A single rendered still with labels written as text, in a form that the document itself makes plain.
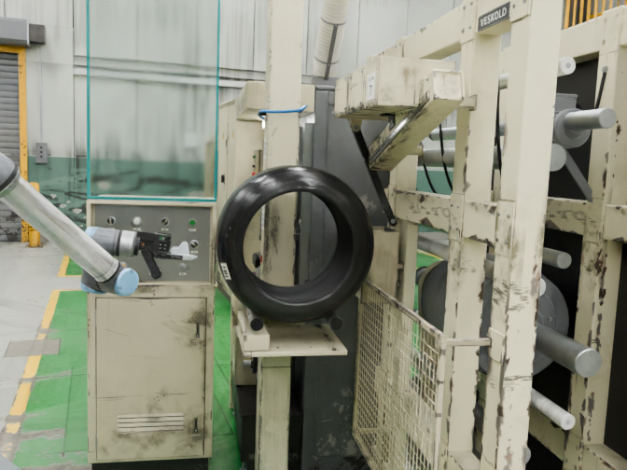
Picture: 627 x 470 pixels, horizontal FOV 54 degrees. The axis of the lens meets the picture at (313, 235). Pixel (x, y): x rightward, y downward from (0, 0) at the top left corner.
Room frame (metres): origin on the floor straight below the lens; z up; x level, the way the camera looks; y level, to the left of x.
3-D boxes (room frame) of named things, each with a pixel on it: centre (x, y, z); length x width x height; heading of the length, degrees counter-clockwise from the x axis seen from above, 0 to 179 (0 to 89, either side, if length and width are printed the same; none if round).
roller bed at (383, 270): (2.56, -0.26, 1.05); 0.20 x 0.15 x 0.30; 11
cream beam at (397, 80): (2.20, -0.24, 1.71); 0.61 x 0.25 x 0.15; 11
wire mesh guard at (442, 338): (2.10, -0.29, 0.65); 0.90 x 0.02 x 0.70; 11
